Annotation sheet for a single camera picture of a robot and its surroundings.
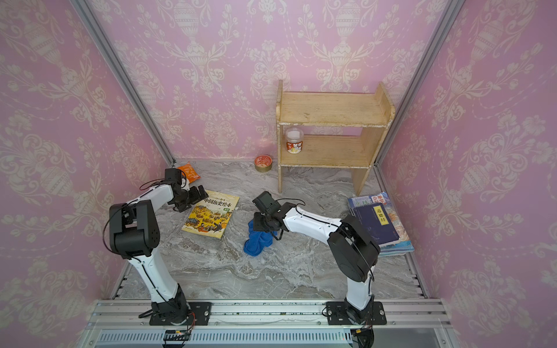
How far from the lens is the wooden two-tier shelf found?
761 millimetres

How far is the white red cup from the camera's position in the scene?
931 millimetres

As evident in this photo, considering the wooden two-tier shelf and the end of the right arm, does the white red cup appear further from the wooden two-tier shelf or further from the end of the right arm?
the end of the right arm

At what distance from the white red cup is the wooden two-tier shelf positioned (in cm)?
3
